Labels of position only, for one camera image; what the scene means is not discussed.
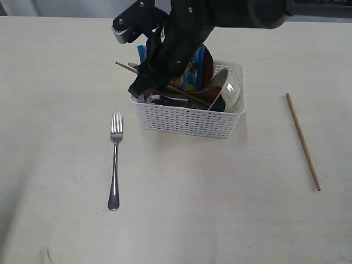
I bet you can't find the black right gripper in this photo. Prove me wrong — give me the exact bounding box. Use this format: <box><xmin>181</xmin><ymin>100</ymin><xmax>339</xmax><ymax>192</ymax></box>
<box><xmin>128</xmin><ymin>1</ymin><xmax>214</xmax><ymax>97</ymax></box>

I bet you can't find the wooden chopstick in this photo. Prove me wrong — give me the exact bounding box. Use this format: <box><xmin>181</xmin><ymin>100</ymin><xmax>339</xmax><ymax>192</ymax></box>
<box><xmin>115</xmin><ymin>61</ymin><xmax>211</xmax><ymax>108</ymax></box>
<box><xmin>285</xmin><ymin>93</ymin><xmax>321</xmax><ymax>191</ymax></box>

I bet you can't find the silver metal fork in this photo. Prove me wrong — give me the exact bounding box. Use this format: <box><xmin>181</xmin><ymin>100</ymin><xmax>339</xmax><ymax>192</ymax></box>
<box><xmin>107</xmin><ymin>112</ymin><xmax>123</xmax><ymax>211</ymax></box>

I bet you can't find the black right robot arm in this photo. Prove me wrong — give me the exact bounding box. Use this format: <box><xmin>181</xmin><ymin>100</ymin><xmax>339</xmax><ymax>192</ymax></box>
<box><xmin>124</xmin><ymin>1</ymin><xmax>351</xmax><ymax>97</ymax></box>

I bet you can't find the silver metal cup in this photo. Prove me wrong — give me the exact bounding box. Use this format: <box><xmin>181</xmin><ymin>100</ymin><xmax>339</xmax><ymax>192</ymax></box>
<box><xmin>137</xmin><ymin>93</ymin><xmax>188</xmax><ymax>108</ymax></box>

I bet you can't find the blue chips snack bag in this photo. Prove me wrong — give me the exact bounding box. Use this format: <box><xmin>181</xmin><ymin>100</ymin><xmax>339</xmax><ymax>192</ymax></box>
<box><xmin>136</xmin><ymin>45</ymin><xmax>206</xmax><ymax>92</ymax></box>

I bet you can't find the brown round plate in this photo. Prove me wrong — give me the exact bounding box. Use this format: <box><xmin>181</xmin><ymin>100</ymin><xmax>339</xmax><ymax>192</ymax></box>
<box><xmin>201</xmin><ymin>45</ymin><xmax>214</xmax><ymax>89</ymax></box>

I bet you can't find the brown wooden spoon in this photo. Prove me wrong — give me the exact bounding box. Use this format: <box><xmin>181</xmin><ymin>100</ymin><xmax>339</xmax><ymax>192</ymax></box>
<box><xmin>142</xmin><ymin>85</ymin><xmax>222</xmax><ymax>102</ymax></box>

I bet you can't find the white perforated plastic basket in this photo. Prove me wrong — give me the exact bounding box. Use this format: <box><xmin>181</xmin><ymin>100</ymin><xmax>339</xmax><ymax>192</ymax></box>
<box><xmin>130</xmin><ymin>60</ymin><xmax>246</xmax><ymax>138</ymax></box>

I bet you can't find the speckled white bowl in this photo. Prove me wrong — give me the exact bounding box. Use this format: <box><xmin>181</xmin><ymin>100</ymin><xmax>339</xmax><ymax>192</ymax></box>
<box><xmin>208</xmin><ymin>68</ymin><xmax>240</xmax><ymax>113</ymax></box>

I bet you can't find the grey backdrop curtain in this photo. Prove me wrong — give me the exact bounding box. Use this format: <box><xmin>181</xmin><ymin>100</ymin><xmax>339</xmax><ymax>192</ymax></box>
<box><xmin>0</xmin><ymin>0</ymin><xmax>177</xmax><ymax>18</ymax></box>

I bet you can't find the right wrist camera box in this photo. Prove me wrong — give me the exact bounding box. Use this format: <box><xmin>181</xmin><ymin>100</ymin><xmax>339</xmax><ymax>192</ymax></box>
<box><xmin>112</xmin><ymin>0</ymin><xmax>168</xmax><ymax>44</ymax></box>

